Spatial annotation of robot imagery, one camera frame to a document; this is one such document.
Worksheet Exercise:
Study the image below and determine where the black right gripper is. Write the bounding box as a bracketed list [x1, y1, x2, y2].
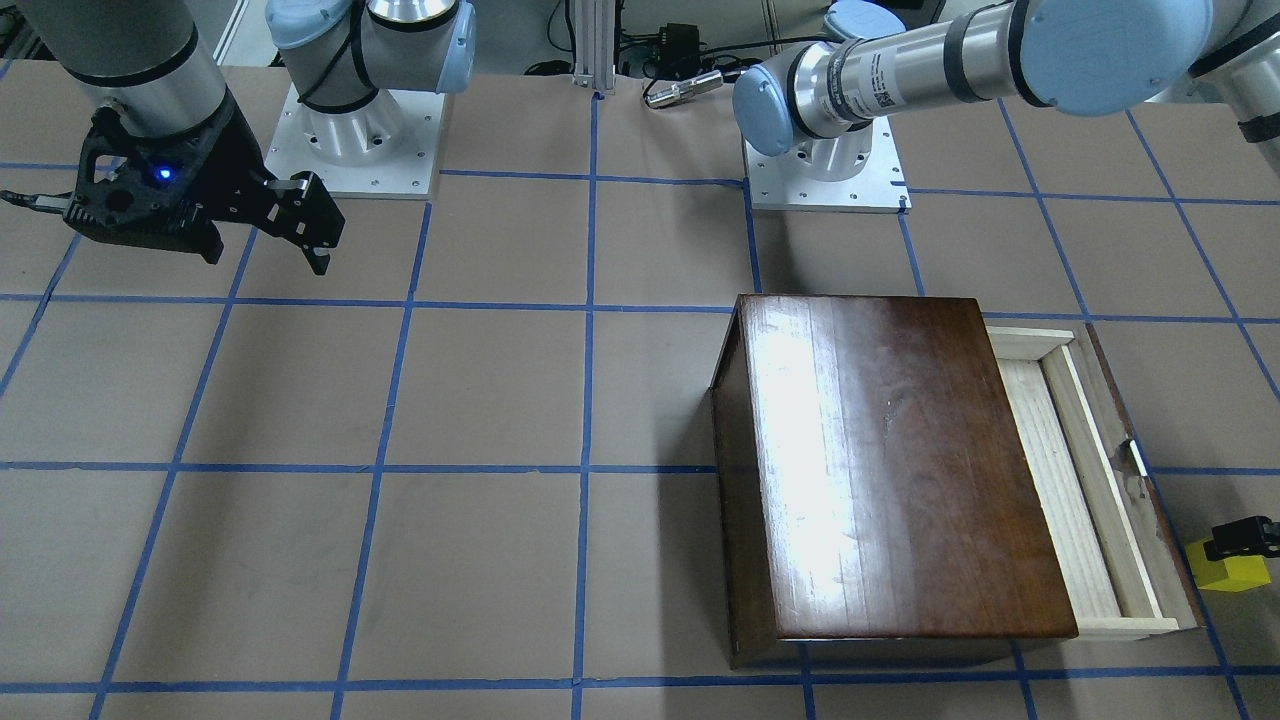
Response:
[61, 91, 346, 275]

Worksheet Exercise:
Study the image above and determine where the yellow block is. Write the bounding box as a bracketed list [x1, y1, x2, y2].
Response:
[1184, 539, 1272, 593]

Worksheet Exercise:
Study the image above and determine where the light wooden drawer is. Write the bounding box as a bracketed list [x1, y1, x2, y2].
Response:
[988, 324, 1203, 641]

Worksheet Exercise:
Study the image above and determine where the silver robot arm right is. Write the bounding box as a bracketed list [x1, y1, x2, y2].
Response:
[3, 1, 477, 275]

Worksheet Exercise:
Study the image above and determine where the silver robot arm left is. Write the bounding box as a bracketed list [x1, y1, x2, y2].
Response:
[733, 1, 1277, 538]

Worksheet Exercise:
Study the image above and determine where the dark wooden drawer cabinet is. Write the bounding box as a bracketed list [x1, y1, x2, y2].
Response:
[709, 293, 1080, 669]

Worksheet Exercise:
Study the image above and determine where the silver connector plug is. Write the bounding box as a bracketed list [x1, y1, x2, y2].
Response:
[643, 70, 724, 110]

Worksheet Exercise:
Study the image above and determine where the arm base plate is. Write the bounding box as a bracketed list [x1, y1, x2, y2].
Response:
[742, 118, 913, 213]
[265, 86, 452, 201]

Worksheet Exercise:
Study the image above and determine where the aluminium frame post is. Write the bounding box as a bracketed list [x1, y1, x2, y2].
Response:
[564, 1, 622, 97]

